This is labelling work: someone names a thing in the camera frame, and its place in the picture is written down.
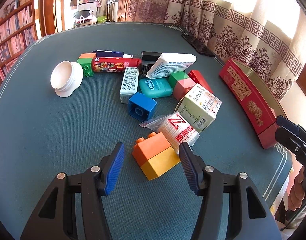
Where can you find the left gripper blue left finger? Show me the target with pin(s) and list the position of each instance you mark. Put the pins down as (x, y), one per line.
(110, 167)

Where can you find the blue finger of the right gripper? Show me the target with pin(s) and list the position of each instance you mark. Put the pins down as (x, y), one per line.
(286, 123)

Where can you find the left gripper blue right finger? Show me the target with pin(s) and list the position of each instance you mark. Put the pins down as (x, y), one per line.
(192, 169)

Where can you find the red biscuit tin box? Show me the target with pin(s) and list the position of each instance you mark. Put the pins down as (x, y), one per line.
(256, 99)

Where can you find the orange yellow toy block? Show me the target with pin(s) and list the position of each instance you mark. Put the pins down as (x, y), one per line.
(154, 155)

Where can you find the white bandage roll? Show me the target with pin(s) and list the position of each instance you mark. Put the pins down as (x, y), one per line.
(175, 129)

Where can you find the white green medicine box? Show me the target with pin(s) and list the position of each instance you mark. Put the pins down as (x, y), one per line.
(199, 107)

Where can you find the blue toy block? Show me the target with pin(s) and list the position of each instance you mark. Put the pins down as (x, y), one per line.
(141, 107)

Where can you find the patterned white blue box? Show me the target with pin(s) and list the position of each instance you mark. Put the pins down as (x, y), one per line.
(129, 85)

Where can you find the green pink toy block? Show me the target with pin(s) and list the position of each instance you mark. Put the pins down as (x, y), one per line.
(181, 84)

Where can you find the teal Glide floss case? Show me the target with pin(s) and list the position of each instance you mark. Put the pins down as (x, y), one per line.
(155, 88)

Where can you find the red long toy block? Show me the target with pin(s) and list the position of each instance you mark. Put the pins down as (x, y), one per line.
(197, 77)

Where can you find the black folding comb brush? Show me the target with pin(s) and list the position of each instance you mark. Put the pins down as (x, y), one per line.
(144, 68)

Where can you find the red cylindrical candy tube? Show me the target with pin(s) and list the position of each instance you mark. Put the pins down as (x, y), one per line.
(114, 64)

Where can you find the white plastic suction cup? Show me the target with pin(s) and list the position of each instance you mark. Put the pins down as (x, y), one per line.
(66, 77)

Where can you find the white tissue pack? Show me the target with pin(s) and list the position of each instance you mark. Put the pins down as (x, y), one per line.
(169, 63)

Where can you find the orange green toy block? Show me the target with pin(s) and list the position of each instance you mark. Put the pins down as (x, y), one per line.
(85, 60)

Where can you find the person's right hand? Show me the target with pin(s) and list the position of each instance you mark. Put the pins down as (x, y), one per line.
(297, 193)

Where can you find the patterned white purple curtain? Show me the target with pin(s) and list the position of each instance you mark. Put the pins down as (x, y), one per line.
(267, 35)

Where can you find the black smartphone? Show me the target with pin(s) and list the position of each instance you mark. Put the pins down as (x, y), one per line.
(198, 45)

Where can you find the navy blue white tube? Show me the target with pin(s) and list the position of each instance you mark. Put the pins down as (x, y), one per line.
(109, 53)

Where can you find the black rectangular lipstick case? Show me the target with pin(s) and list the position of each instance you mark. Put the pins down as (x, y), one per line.
(150, 55)

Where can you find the green plastic bowl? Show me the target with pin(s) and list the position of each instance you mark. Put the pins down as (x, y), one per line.
(102, 19)

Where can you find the cluttered far side table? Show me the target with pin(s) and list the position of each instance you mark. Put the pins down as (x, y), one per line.
(86, 13)

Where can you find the wooden bookshelf with books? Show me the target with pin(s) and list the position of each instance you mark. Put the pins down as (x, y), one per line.
(17, 32)

